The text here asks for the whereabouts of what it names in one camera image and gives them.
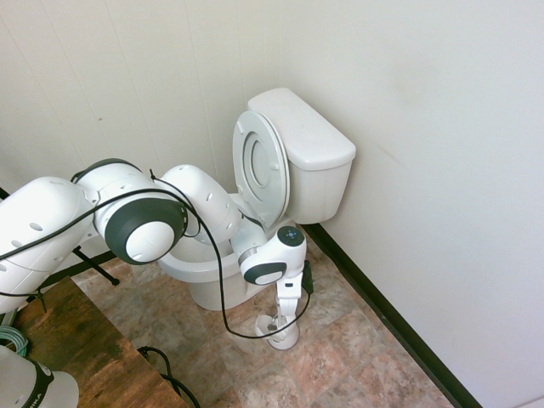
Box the white toilet tank lid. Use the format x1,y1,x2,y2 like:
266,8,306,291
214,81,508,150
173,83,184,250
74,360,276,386
246,87,358,173

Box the black rubber baseboard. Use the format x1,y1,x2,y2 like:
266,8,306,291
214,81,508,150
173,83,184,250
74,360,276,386
300,222,484,408
40,248,116,290

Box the dark brown wooden table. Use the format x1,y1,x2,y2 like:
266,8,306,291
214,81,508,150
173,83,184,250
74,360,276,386
11,275,189,408

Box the green coiled cable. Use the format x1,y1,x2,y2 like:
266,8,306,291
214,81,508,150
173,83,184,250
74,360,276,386
0,324,29,363

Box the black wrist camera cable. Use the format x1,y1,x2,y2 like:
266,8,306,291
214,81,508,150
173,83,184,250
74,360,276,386
0,167,316,341

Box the white toilet tank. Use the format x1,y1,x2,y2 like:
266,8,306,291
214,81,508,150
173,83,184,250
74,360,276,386
285,147,354,225

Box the white toilet brush holder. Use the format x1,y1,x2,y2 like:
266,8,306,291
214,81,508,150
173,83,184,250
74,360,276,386
254,313,299,351

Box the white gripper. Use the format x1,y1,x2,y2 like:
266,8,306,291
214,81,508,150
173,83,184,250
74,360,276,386
274,274,306,332

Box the white ceramic toilet bowl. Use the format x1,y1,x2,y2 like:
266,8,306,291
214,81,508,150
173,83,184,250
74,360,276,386
156,190,298,312

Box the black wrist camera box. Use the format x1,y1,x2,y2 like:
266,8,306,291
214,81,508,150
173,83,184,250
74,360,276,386
302,259,316,295

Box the white toilet seat with lid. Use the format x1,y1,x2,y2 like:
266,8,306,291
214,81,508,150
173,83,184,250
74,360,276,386
231,109,292,229

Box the thick black floor cable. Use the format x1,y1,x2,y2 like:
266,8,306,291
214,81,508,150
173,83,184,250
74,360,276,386
137,345,201,408

